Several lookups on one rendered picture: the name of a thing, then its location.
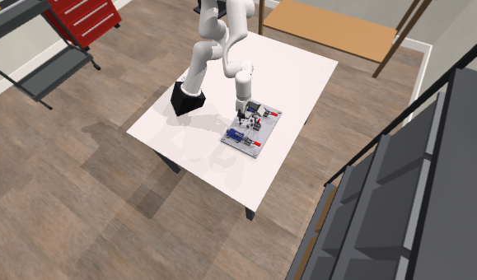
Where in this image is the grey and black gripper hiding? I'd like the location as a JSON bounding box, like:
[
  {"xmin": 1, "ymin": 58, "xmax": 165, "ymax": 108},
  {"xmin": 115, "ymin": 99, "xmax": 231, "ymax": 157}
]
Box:
[{"xmin": 236, "ymin": 97, "xmax": 252, "ymax": 119}]

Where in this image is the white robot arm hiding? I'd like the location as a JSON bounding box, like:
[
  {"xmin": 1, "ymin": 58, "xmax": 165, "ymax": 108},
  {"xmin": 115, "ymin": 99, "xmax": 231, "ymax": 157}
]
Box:
[{"xmin": 180, "ymin": 0, "xmax": 255, "ymax": 100}]

